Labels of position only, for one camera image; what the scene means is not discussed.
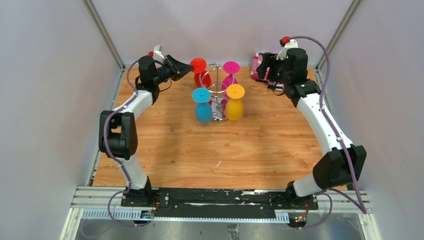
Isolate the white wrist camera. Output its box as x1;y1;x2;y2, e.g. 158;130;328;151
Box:
152;44;165;63
276;39;298;60

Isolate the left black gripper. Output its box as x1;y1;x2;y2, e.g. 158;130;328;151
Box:
152;55;194;86

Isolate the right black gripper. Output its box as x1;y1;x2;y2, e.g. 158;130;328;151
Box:
256;52;292;85

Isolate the pink camouflage cloth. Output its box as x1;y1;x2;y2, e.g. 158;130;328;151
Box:
250;52;285;93

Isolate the yellow wine glass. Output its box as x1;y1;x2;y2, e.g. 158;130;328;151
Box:
225;84;245;121

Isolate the aluminium frame rail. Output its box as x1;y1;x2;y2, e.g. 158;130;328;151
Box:
60;186;381;240

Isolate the magenta wine glass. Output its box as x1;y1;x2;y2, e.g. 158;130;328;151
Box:
221;61;241;98

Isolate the blue wine glass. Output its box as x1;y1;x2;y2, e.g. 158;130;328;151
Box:
191;87;213;124

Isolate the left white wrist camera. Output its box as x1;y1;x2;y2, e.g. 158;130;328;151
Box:
152;44;165;63

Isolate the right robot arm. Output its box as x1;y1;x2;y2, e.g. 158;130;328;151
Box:
256;47;367;209

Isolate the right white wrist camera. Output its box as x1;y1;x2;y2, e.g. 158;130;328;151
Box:
276;39;298;60

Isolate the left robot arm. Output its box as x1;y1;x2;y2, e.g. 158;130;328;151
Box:
98;55;194;207

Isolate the chrome wine glass rack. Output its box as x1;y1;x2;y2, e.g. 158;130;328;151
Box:
206;62;229;123

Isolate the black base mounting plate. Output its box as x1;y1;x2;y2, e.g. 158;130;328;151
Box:
121;187;318;220

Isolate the red wine glass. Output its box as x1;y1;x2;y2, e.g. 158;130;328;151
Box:
190;57;212;88

